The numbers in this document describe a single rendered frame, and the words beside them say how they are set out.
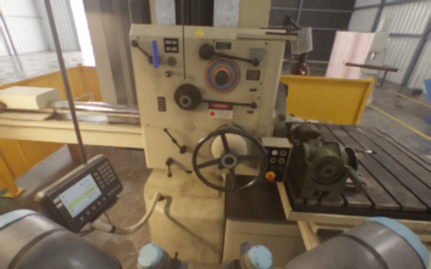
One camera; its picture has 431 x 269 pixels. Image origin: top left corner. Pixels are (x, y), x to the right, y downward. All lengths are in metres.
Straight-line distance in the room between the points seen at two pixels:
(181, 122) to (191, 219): 0.84
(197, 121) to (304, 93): 2.85
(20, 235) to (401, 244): 0.68
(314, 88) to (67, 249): 3.73
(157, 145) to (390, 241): 1.15
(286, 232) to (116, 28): 2.06
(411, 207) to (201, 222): 1.36
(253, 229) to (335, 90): 2.85
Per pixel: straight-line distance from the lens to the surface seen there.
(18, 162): 3.56
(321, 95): 3.95
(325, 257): 0.48
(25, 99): 2.05
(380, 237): 0.53
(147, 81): 1.20
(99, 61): 2.08
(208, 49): 1.03
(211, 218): 1.74
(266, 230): 1.84
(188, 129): 1.24
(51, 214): 1.10
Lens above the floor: 1.90
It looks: 27 degrees down
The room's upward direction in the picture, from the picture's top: 2 degrees clockwise
